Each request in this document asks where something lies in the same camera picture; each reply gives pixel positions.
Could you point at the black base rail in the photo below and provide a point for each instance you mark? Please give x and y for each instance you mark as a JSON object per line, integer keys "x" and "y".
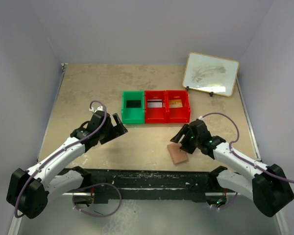
{"x": 149, "y": 182}

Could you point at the white card in red bin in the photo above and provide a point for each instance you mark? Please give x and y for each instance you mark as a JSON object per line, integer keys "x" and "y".
{"x": 155, "y": 103}

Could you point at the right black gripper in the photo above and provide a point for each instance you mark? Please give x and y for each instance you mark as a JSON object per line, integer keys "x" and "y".
{"x": 186, "y": 141}

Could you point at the right red plastic bin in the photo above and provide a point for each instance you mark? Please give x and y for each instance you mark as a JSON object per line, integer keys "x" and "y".
{"x": 179, "y": 109}

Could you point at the small framed whiteboard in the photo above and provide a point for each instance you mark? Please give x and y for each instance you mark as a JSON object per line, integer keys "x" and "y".
{"x": 210, "y": 74}

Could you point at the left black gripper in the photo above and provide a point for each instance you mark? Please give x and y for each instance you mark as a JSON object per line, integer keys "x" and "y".
{"x": 111, "y": 130}

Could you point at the middle red plastic bin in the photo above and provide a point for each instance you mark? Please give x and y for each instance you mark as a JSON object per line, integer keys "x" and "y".
{"x": 155, "y": 115}

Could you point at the black card in green bin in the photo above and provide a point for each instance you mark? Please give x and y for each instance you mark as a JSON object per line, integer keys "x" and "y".
{"x": 133, "y": 104}

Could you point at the gold card in red bin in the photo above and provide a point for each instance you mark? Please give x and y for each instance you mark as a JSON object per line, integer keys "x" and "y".
{"x": 175, "y": 103}

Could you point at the green plastic bin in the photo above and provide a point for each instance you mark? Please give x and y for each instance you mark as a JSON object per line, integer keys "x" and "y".
{"x": 133, "y": 115}

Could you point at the pink leather card holder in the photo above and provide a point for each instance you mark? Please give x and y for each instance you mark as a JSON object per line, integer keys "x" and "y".
{"x": 177, "y": 155}

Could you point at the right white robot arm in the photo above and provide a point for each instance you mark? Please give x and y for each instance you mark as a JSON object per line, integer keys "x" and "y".
{"x": 265, "y": 185}

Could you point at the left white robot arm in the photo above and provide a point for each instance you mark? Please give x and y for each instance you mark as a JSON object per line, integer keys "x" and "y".
{"x": 30, "y": 190}

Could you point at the red plastic bin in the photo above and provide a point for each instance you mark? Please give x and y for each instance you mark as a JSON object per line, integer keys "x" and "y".
{"x": 155, "y": 115}
{"x": 179, "y": 109}

